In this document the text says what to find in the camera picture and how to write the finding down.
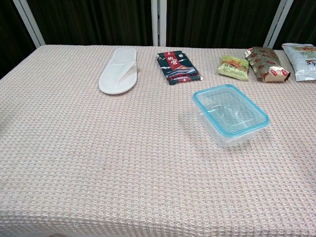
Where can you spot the gold red snack bag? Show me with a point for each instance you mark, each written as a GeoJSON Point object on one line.
{"type": "Point", "coordinates": [266, 64]}

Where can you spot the dark blue red packet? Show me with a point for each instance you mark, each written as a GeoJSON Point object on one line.
{"type": "Point", "coordinates": [177, 66]}

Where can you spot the green snack bag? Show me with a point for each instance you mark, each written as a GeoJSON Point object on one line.
{"type": "Point", "coordinates": [233, 69]}

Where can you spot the white metal frame post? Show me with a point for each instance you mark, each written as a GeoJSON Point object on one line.
{"type": "Point", "coordinates": [29, 23]}
{"type": "Point", "coordinates": [277, 24]}
{"type": "Point", "coordinates": [159, 22]}

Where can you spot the black curtain panel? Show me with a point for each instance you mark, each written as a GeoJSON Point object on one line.
{"type": "Point", "coordinates": [10, 37]}
{"type": "Point", "coordinates": [217, 22]}
{"type": "Point", "coordinates": [303, 22]}
{"type": "Point", "coordinates": [93, 22]}

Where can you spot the clear plastic container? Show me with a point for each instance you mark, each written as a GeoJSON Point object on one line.
{"type": "Point", "coordinates": [234, 141]}

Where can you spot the white disposable slipper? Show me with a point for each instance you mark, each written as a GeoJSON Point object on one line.
{"type": "Point", "coordinates": [118, 74]}

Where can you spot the clear container blue rim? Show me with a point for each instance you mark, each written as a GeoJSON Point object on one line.
{"type": "Point", "coordinates": [229, 108]}

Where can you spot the white silver snack bag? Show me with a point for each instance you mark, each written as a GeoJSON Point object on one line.
{"type": "Point", "coordinates": [301, 64]}

